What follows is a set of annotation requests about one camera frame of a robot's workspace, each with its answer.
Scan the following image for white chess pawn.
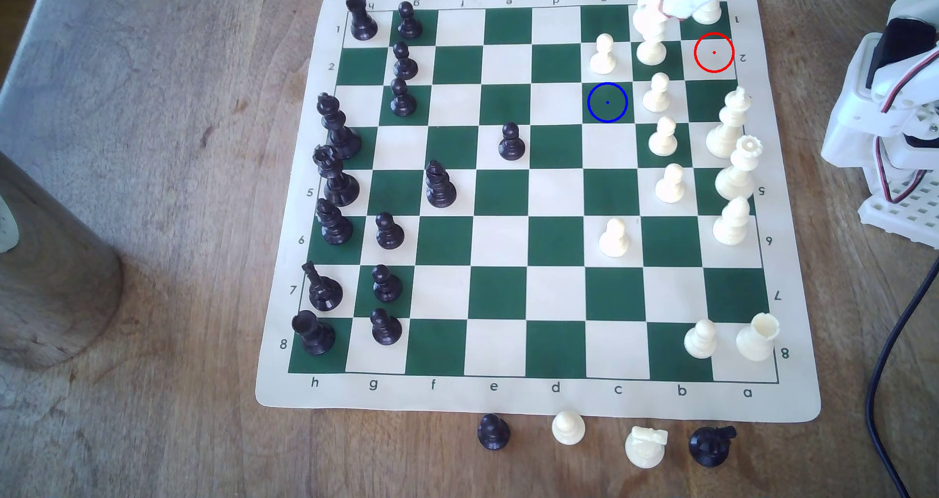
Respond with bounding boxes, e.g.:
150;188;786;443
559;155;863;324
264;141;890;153
654;163;686;204
684;319;718;360
589;33;618;75
599;218;630;258
642;72;672;113
552;410;587;446
648;116;679;157

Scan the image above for white chess king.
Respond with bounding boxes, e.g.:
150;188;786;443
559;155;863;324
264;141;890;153
706;87;753;160

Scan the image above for white chess queen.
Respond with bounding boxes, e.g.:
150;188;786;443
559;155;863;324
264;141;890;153
715;135;764;202

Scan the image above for black chess pawn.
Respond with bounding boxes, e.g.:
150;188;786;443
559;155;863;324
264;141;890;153
392;41;419;81
477;413;512;452
389;77;418;117
396;0;424;40
375;212;406;251
498;122;527;162
370;307;403;346
371;264;403;304

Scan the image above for white chess bishop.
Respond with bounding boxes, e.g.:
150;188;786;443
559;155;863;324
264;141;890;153
712;196;752;247

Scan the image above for black chess bishop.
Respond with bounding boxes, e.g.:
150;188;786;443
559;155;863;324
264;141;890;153
315;198;355;247
425;159;458;209

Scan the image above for green white chess mat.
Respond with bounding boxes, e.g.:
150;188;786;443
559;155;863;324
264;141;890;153
254;0;823;423

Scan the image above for black chess rook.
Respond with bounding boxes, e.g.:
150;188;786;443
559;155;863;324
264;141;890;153
346;0;379;42
291;310;337;357

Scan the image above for black chess king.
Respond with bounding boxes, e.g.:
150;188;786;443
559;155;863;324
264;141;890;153
316;92;362;160

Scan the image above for black chess queen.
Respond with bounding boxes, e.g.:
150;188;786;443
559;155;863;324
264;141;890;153
313;144;361;207

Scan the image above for black chess knight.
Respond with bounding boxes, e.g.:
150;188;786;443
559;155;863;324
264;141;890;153
302;260;344;313
688;425;738;469

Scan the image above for white pawn b2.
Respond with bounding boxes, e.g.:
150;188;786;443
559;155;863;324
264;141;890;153
635;14;669;67

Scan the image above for red black servo wires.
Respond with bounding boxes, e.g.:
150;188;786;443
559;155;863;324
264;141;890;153
872;49;939;205

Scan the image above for white perforated base plate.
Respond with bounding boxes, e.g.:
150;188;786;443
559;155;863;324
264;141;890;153
857;179;939;251

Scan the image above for black power cable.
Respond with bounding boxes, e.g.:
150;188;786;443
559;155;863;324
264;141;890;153
864;252;939;498

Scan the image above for grey cylindrical post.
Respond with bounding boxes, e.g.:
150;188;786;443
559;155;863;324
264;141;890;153
0;149;124;372

